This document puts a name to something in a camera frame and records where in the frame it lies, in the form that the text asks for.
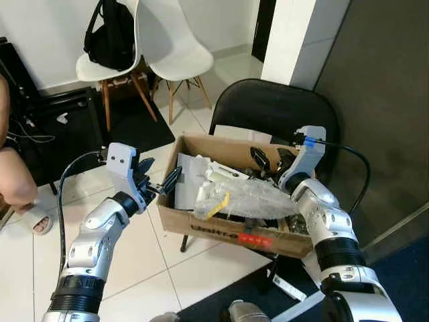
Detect seated person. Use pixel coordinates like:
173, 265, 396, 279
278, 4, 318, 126
0, 72, 49, 232

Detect large black case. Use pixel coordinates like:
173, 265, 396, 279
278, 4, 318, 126
0, 36, 106, 187

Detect white paper sheet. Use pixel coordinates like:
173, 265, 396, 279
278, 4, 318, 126
174, 152, 217, 210

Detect grey robot left foot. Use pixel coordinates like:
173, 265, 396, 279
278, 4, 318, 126
148, 311, 181, 322

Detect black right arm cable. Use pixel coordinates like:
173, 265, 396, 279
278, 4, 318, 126
294, 137, 372, 217

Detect black folding chair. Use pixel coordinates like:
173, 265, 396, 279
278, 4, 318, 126
180, 78, 341, 292

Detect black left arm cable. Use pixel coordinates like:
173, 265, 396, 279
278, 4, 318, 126
56, 150, 109, 270

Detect black floor mat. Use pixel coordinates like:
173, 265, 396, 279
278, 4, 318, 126
86, 86, 176, 156

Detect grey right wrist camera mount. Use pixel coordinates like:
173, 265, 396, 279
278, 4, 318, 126
278, 125, 328, 193

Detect clear bubble wrap bundle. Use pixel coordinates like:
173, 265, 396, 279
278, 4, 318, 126
193, 174, 300, 221

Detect grey robot foot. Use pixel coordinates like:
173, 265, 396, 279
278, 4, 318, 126
227, 300, 270, 322
148, 311, 181, 322

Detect grey robot right foot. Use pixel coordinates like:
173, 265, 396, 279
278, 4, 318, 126
227, 300, 270, 322

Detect white foam piece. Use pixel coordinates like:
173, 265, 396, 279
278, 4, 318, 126
204, 160, 250, 186

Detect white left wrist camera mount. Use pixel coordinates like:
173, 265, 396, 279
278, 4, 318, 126
107, 142, 139, 196

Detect white plastic chair wooden legs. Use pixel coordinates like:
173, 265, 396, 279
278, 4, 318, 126
137, 0, 216, 126
75, 0, 159, 133

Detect yellow paper strip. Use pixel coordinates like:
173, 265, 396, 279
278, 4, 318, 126
205, 192, 231, 220

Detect black backpack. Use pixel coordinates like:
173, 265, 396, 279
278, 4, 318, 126
83, 0, 137, 72

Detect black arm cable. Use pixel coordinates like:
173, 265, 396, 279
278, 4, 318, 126
56, 150, 109, 270
294, 137, 372, 217

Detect beige slipper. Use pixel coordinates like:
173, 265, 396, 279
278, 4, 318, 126
19, 205, 55, 236

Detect brown cardboard box red label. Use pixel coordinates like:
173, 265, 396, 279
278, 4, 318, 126
157, 132, 337, 260

